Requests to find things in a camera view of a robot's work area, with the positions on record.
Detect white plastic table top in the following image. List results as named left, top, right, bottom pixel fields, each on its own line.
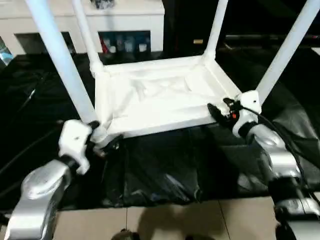
left=89, top=54, right=251, bottom=148

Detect black glossy mat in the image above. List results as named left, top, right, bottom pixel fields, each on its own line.
left=0, top=51, right=320, bottom=208

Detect long black bar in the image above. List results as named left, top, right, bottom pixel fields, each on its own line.
left=224, top=34, right=320, bottom=42

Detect dark robot torso part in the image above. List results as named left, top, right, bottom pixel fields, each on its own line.
left=111, top=229, right=141, bottom=240

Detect white cabinet with glass doors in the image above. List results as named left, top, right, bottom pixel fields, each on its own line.
left=0, top=0, right=166, bottom=55

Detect light blue plastic wrap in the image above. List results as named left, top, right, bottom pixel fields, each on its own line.
left=0, top=37, right=13, bottom=66

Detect black bundle on cabinet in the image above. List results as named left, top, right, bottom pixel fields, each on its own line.
left=91, top=0, right=116, bottom=10

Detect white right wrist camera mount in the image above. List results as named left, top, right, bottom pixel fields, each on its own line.
left=232, top=90, right=262, bottom=137

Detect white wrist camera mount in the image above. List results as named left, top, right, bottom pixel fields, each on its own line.
left=58, top=119, right=93, bottom=176
left=232, top=90, right=262, bottom=137

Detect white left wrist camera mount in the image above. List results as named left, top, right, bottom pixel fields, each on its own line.
left=58, top=119, right=93, bottom=176

